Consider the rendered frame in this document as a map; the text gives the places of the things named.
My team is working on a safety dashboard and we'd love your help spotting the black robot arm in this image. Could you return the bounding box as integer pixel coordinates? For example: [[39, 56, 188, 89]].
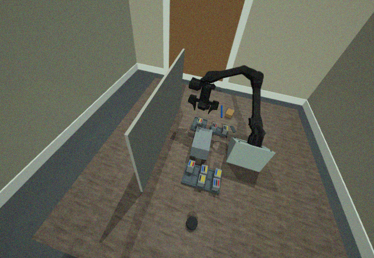
[[189, 65, 266, 148]]

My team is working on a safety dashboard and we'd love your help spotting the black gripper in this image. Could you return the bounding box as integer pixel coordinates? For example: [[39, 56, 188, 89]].
[[188, 93, 219, 114]]

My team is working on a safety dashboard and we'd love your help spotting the tan cardboard box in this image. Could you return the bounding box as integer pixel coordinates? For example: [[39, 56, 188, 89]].
[[225, 108, 234, 118]]

